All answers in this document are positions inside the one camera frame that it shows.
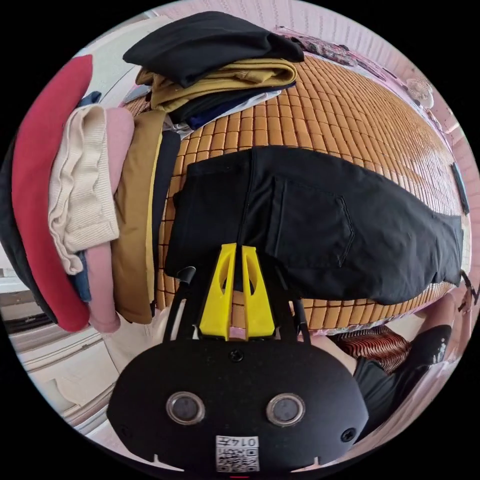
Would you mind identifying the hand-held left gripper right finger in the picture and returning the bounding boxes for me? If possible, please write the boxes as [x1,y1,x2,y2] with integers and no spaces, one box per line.
[241,245,277,341]

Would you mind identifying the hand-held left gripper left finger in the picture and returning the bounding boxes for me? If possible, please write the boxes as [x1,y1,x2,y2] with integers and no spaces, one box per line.
[199,242,238,341]

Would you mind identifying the black pants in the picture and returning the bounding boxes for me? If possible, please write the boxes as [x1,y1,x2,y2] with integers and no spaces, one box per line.
[164,145,466,306]

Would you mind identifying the person's body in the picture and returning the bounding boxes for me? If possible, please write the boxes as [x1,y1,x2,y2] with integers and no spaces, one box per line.
[351,324,455,448]

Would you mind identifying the white cupboard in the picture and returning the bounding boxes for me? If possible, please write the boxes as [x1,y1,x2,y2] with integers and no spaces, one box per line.
[0,262,127,436]

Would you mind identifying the bed with woven mat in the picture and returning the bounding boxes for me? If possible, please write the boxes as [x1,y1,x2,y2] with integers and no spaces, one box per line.
[123,48,474,338]

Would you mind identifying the pile of clothes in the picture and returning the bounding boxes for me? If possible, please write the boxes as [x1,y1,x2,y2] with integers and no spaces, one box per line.
[0,10,305,334]

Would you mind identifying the black phone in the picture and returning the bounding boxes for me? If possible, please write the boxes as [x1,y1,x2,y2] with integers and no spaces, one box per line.
[451,161,471,215]

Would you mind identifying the floral quilt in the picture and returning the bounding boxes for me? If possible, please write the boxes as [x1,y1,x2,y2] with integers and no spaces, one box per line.
[275,25,398,82]

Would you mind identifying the white fan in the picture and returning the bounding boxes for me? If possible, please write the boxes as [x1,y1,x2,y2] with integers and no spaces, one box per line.
[406,74,435,110]

